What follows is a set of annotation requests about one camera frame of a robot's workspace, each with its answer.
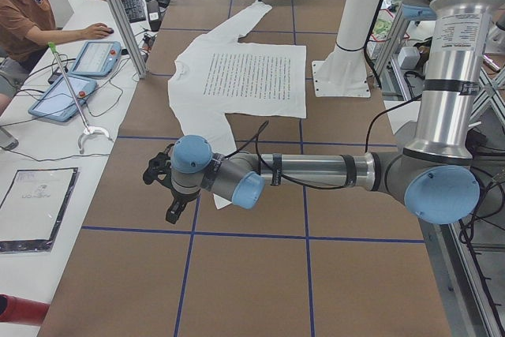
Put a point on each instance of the white long-sleeve printed shirt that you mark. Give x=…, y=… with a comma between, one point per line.
x=218, y=75

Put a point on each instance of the person's hand on mouse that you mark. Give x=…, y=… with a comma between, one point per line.
x=95, y=31

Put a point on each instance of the long reacher grabber tool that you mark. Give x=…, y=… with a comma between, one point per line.
x=89, y=130

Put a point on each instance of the black keyboard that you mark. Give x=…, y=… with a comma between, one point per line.
x=134, y=10

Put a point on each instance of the white side table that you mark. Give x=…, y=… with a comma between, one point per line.
x=105, y=244

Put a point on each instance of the document in black sleeve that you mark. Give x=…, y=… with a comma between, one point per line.
x=33, y=208

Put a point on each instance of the blue teach pendant near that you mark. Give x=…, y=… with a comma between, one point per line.
x=57, y=103

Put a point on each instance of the blue teach pendant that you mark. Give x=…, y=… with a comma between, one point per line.
x=57, y=103
x=96, y=58

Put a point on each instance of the blue teach pendant far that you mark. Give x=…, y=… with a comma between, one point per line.
x=96, y=58

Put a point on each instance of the red cylinder object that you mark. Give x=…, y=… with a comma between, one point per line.
x=23, y=311

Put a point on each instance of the person in brown shirt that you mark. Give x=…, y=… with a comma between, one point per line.
x=27, y=26

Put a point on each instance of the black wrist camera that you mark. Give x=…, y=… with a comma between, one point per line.
x=159, y=169

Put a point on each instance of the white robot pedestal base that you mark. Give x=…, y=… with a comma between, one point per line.
x=343, y=73

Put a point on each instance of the aluminium frame post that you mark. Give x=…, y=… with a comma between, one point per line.
x=128, y=38

